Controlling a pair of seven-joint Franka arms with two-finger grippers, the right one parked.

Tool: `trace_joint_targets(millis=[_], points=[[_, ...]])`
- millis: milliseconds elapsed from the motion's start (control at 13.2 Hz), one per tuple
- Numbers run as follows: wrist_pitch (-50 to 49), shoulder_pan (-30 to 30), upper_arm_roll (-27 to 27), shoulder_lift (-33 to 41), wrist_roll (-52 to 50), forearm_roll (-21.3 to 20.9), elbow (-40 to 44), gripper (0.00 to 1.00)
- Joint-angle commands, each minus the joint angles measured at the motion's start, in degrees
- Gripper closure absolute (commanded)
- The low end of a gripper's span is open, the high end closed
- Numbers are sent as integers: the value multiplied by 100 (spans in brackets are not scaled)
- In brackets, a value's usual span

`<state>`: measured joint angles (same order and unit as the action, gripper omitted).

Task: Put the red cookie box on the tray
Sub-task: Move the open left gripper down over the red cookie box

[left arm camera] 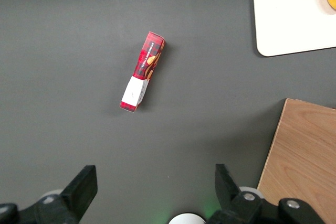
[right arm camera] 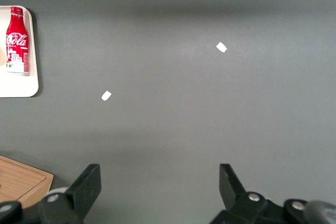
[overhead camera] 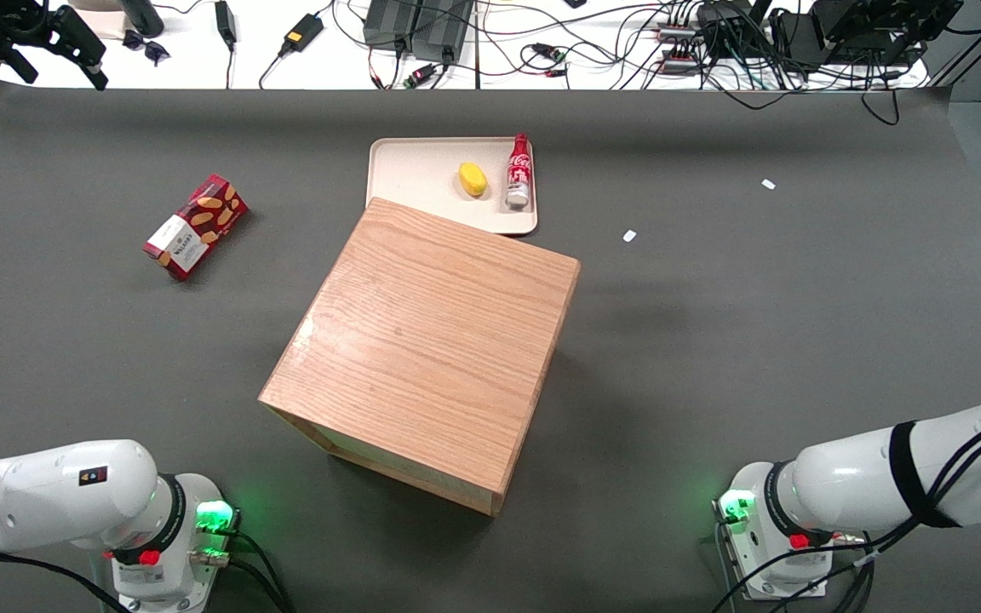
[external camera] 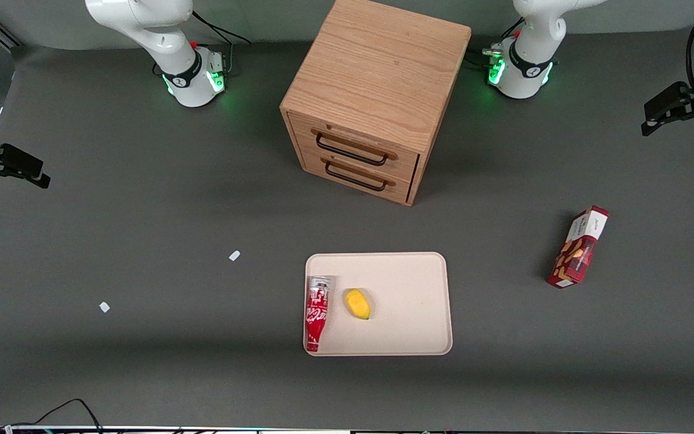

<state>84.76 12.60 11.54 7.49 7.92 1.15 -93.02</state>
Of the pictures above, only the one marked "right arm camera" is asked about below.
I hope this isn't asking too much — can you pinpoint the wooden two-drawer cabinet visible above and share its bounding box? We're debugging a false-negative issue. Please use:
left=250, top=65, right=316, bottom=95
left=0, top=155, right=55, bottom=209

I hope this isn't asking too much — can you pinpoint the cream plastic tray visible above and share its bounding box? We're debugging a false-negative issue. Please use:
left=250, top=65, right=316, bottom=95
left=0, top=5, right=39, bottom=98

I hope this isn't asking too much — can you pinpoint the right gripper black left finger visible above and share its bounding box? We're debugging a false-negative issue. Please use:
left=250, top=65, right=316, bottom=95
left=65, top=163, right=102, bottom=224

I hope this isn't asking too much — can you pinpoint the red cola bottle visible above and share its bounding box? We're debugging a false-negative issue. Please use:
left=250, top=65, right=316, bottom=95
left=5, top=6, right=30, bottom=76

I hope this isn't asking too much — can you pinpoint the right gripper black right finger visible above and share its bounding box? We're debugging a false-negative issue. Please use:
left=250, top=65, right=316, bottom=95
left=219, top=163, right=267, bottom=213

